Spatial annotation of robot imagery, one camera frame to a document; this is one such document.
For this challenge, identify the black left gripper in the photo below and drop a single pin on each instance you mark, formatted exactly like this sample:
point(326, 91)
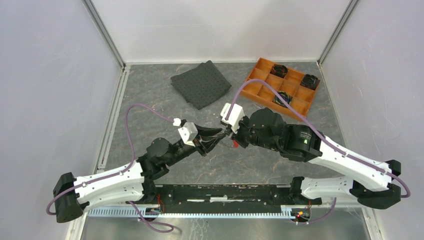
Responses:
point(205, 143)

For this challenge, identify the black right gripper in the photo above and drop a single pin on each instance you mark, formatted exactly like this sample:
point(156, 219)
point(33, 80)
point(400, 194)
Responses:
point(237, 136)

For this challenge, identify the large metal keyring red grip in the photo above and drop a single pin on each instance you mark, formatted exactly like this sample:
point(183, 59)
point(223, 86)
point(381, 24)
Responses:
point(231, 135)

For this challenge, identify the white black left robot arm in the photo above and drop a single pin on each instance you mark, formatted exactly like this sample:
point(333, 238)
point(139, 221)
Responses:
point(134, 181)

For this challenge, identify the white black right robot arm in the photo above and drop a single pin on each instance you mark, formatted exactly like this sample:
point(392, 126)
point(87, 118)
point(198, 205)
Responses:
point(297, 142)

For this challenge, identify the grey perforated mat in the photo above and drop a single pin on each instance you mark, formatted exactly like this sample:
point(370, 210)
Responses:
point(202, 85)

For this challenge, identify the dark patterned roll front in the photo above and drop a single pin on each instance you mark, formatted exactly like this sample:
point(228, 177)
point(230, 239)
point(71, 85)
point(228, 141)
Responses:
point(282, 98)

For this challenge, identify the wooden compartment tray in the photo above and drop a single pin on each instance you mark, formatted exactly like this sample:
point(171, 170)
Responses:
point(302, 97)

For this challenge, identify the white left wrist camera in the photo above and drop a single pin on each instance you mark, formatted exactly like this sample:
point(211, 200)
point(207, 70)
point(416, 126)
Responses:
point(187, 131)

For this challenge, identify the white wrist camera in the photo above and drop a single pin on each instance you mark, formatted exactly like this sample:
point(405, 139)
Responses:
point(233, 117)
point(187, 131)

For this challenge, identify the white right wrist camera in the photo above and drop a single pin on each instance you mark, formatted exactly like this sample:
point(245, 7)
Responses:
point(233, 117)

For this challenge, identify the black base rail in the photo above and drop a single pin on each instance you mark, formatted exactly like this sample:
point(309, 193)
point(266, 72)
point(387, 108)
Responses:
point(225, 199)

